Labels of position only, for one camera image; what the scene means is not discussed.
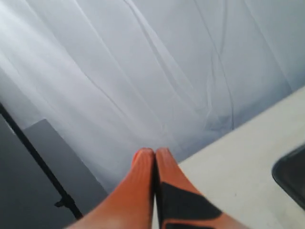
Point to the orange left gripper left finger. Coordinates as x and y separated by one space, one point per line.
130 205

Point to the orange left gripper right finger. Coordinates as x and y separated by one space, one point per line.
179 204

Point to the dark transparent lid orange seal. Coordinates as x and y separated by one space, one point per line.
289 173

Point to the black stand pole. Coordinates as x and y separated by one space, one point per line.
66 200

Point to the white backdrop cloth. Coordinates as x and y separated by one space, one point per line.
112 76

